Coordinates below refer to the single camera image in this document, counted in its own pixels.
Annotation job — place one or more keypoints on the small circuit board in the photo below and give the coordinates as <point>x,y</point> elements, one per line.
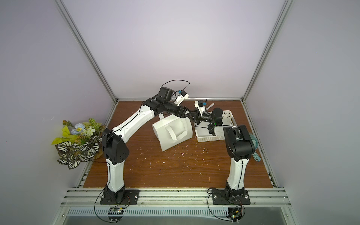
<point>115,214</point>
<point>235,214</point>

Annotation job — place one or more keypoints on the white insulated delivery bag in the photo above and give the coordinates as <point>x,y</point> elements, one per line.
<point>172,130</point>

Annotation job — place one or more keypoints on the wrist white camera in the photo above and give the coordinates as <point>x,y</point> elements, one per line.
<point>201,106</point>
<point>182,95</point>

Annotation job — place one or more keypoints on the artificial flower plant bouquet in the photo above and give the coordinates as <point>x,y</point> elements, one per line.
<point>79,143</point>

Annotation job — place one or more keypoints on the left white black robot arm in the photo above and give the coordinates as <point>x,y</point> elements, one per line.
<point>114,142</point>

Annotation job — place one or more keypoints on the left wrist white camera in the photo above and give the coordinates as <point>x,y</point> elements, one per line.
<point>182,95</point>

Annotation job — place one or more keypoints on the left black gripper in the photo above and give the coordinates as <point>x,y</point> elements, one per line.
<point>180,114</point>

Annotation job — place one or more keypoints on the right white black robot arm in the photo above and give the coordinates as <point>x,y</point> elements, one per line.
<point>239,146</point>

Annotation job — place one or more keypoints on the right small circuit board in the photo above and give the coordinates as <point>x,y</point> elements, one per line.
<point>235,214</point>

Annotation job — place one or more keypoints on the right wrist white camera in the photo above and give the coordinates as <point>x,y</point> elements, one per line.
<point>201,106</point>

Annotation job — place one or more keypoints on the white perforated plastic basket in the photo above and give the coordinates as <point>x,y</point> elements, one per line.
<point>203,134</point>

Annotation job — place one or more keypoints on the teal plastic dustpan brush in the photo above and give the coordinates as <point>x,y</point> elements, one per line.
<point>256,144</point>

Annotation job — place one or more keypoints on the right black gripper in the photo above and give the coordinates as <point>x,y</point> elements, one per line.
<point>199,116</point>

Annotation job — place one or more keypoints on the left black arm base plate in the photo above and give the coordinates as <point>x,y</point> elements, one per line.
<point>123,196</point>

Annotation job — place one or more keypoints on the aluminium front rail frame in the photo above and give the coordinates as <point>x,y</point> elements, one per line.
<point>171,202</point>

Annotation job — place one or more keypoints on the left small circuit board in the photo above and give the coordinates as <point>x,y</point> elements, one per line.
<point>115,214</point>

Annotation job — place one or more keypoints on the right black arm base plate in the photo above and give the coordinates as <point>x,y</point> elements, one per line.
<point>230,197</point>

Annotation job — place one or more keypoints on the white plastic strip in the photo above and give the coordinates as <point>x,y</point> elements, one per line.
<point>210,106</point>

